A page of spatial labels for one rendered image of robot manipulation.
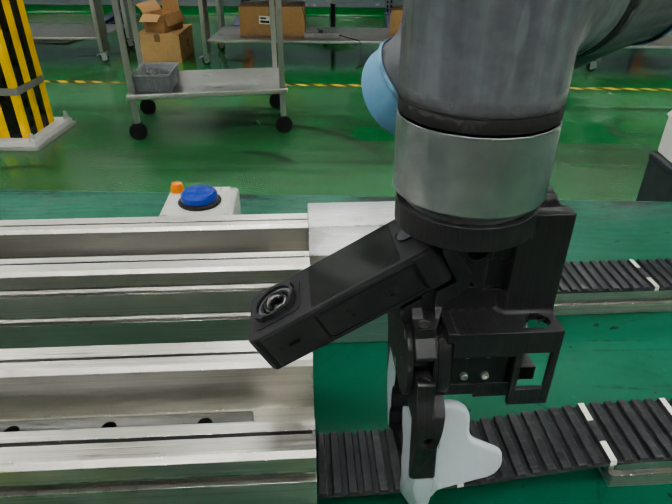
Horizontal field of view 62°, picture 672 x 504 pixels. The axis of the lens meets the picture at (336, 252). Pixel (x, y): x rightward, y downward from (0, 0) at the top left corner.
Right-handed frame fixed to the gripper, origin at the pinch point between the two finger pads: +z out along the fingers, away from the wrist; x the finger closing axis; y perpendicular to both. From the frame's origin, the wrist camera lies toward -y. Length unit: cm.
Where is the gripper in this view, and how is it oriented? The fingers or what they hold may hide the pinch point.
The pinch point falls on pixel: (400, 459)
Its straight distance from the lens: 41.2
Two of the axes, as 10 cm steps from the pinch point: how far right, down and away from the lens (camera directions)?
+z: 0.0, 8.6, 5.2
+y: 10.0, -0.3, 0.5
